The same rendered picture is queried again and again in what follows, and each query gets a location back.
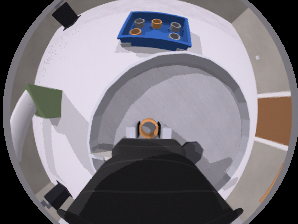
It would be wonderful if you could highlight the bronze bushing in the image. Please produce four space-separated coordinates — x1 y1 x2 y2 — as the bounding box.
130 28 141 35
152 19 162 29
139 118 158 139

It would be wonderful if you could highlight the blue crate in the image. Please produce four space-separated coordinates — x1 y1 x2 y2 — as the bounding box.
117 11 192 51

